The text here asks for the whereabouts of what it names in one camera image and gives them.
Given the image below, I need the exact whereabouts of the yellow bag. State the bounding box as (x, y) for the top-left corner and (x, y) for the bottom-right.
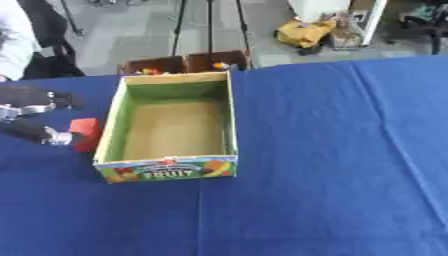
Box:
(274, 18), (340, 49)

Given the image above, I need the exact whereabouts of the person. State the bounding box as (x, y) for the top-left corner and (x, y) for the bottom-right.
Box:
(0, 0), (44, 82)

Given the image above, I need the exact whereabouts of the black tripod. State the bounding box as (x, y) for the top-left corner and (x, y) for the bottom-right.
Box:
(169, 0), (254, 57)

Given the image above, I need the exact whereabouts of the cardboard box with green inside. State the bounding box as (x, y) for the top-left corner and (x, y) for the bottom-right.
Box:
(91, 70), (240, 184)

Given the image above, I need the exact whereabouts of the brown cardboard box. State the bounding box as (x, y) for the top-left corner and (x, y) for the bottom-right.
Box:
(183, 49), (252, 73)
(119, 55), (189, 76)

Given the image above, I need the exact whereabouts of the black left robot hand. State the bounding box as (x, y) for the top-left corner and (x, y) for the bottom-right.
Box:
(0, 82), (88, 147)

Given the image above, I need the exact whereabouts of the black bag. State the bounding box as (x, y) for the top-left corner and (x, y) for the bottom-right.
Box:
(19, 39), (88, 80)

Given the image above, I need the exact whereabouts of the black chair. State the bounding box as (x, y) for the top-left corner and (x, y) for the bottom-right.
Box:
(386, 0), (448, 56)

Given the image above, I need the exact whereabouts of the red block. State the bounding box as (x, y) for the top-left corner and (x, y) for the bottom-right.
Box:
(68, 117), (104, 153)

